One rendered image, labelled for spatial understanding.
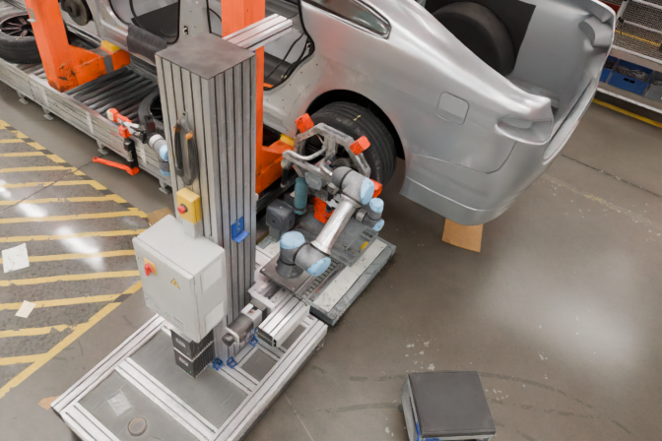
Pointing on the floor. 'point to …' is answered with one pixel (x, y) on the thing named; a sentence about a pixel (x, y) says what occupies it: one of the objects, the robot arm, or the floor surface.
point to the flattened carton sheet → (463, 235)
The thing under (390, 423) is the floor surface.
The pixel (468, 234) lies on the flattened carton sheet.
